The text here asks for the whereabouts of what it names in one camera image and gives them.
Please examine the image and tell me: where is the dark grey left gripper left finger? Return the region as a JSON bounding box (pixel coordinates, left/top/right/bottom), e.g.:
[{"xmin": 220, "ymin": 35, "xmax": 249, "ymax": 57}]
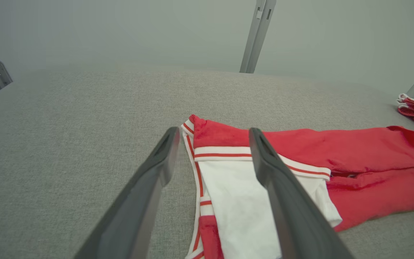
[{"xmin": 75, "ymin": 127, "xmax": 180, "ymax": 259}]

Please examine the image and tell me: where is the grey metal partition post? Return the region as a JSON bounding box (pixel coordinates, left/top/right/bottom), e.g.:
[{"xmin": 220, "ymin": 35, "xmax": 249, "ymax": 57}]
[{"xmin": 239, "ymin": 0, "xmax": 277, "ymax": 74}]

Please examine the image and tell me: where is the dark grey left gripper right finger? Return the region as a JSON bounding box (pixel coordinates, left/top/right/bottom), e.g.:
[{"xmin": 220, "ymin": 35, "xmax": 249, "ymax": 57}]
[{"xmin": 249, "ymin": 128, "xmax": 354, "ymax": 259}]

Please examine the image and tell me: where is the red and white basketball jersey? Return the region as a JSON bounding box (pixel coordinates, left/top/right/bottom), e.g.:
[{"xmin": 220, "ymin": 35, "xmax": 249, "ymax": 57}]
[{"xmin": 181, "ymin": 114, "xmax": 414, "ymax": 259}]

